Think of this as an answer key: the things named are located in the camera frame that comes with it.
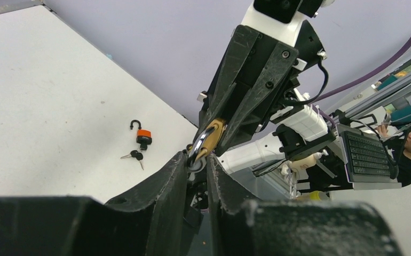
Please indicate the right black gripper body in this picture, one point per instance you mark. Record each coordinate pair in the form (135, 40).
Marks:
(310, 48)

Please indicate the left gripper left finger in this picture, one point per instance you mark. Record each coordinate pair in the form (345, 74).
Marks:
(149, 216)

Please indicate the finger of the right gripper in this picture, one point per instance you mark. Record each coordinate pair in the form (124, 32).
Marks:
(234, 78)
(275, 63)

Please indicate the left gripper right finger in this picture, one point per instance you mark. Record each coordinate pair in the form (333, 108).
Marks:
(228, 202)

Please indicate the brass padlock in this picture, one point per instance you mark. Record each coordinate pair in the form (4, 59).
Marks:
(206, 141)

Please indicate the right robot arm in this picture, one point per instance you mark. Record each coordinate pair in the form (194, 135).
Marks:
(296, 130)

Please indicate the orange black padlock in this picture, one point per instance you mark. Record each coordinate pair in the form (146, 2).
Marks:
(143, 137)

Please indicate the black keyboard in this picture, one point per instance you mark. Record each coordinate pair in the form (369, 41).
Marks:
(368, 164)

